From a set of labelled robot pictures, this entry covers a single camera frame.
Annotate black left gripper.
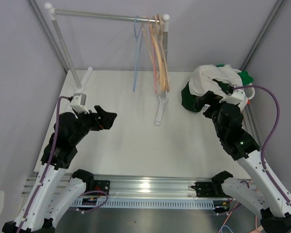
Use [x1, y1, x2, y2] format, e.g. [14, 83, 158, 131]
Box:
[71, 105, 116, 145]

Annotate dark green t shirt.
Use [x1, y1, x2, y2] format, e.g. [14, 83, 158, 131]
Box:
[181, 64, 250, 114]

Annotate pink wire hanger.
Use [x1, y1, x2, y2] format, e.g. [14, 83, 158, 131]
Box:
[148, 18, 158, 94]

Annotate blue wire hanger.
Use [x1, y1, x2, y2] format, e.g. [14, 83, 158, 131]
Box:
[132, 15, 143, 92]

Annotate beige plastic hanger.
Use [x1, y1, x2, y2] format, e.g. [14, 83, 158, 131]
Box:
[152, 13, 172, 92]
[140, 16, 172, 92]

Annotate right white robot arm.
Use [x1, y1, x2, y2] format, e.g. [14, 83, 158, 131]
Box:
[195, 91, 291, 233]

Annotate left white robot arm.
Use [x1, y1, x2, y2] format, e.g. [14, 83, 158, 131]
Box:
[2, 105, 117, 233]

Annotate beige hanger on floor right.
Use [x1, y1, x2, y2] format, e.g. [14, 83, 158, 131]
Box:
[250, 226, 264, 233]

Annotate white plastic basket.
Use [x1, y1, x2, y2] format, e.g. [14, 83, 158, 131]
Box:
[244, 83, 255, 100]

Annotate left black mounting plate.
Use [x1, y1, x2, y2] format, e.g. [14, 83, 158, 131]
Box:
[86, 180, 111, 194]

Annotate black mounting plate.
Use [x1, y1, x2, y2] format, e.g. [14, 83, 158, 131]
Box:
[191, 182, 226, 198]
[86, 180, 111, 194]

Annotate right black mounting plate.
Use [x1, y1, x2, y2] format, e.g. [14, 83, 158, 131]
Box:
[191, 182, 226, 198]

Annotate silver clothes rack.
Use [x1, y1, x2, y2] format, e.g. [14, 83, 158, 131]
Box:
[44, 3, 170, 126]

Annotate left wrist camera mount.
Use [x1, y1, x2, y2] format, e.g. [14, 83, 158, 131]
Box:
[69, 93, 91, 115]

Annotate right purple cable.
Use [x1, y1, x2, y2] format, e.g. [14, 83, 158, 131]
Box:
[235, 84, 291, 216]

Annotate purple cable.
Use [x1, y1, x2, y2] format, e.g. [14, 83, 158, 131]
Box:
[235, 84, 291, 216]
[16, 96, 109, 233]

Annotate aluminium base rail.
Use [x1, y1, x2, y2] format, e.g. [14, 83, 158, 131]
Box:
[21, 173, 211, 200]

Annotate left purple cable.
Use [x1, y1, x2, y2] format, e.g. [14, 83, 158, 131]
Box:
[16, 96, 109, 233]

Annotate white slotted cable duct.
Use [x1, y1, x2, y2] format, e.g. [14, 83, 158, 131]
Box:
[71, 198, 215, 210]

